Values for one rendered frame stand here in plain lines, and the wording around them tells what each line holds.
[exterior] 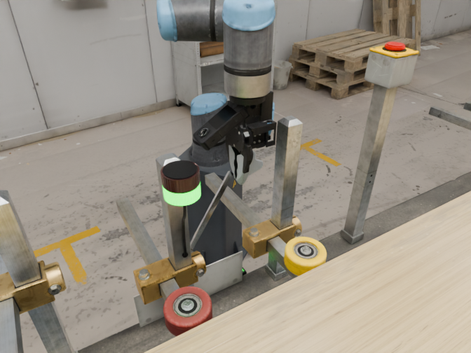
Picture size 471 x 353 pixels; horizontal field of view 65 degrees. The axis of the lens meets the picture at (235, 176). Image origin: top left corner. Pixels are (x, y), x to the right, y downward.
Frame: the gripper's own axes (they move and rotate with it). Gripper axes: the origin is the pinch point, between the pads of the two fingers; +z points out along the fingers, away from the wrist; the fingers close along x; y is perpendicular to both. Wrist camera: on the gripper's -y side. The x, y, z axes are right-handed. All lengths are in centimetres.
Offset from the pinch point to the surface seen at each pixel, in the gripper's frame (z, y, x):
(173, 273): 8.8, -20.5, -10.3
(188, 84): 67, 93, 244
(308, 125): 96, 174, 169
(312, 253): 5.6, 3.7, -22.2
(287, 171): -5.8, 5.8, -9.8
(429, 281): 5.8, 17.3, -37.9
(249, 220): 10.5, 1.7, -2.9
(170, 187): -13.9, -20.5, -14.6
